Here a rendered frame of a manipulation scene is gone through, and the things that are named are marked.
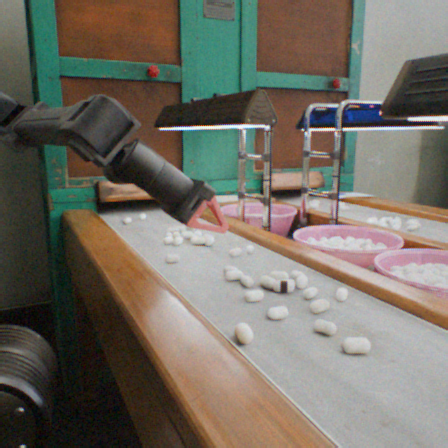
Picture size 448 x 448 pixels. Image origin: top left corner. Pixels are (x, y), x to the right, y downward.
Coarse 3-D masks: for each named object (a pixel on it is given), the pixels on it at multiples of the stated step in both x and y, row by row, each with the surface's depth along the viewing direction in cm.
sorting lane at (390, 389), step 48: (144, 240) 114; (240, 240) 114; (192, 288) 78; (240, 288) 78; (336, 288) 78; (288, 336) 60; (336, 336) 60; (384, 336) 60; (432, 336) 60; (288, 384) 48; (336, 384) 48; (384, 384) 48; (432, 384) 48; (336, 432) 40; (384, 432) 40; (432, 432) 41
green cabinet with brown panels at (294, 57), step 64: (64, 0) 135; (128, 0) 143; (192, 0) 151; (256, 0) 162; (320, 0) 176; (64, 64) 137; (128, 64) 146; (192, 64) 156; (256, 64) 168; (320, 64) 182; (256, 128) 174
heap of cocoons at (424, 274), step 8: (408, 264) 92; (416, 264) 92; (432, 264) 91; (440, 264) 91; (392, 272) 86; (400, 272) 87; (408, 272) 87; (416, 272) 88; (424, 272) 88; (432, 272) 88; (440, 272) 91; (416, 280) 82; (424, 280) 83; (432, 280) 82; (440, 280) 83
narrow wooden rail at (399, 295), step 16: (240, 224) 122; (256, 240) 109; (272, 240) 104; (288, 240) 104; (288, 256) 97; (304, 256) 91; (320, 256) 90; (320, 272) 86; (336, 272) 82; (352, 272) 80; (368, 272) 80; (368, 288) 75; (384, 288) 72; (400, 288) 71; (400, 304) 68; (416, 304) 66; (432, 304) 65; (432, 320) 63
